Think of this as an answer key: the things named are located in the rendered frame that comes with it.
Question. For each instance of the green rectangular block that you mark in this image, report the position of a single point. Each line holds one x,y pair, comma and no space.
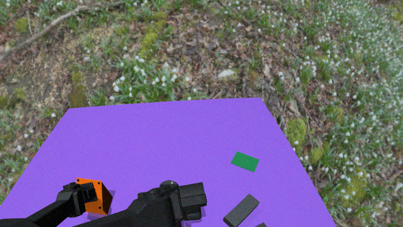
245,161

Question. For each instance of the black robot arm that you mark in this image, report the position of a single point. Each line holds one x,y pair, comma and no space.
158,207

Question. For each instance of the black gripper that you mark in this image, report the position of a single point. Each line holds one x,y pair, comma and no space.
192,214

